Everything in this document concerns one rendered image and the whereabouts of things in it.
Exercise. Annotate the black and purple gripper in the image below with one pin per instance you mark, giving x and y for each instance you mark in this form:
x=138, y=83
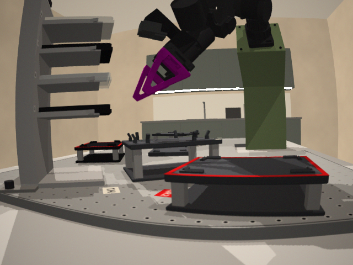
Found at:
x=177, y=65

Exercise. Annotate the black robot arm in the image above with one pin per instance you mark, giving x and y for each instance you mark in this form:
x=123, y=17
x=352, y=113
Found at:
x=201, y=22

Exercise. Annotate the black cylinder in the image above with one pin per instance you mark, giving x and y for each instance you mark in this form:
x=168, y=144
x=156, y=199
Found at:
x=9, y=184

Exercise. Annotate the white well plate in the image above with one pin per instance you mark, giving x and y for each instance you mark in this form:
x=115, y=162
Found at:
x=104, y=77

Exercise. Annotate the grey shelf rack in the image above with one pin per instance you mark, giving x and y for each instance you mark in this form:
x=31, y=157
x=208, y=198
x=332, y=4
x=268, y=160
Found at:
x=33, y=128

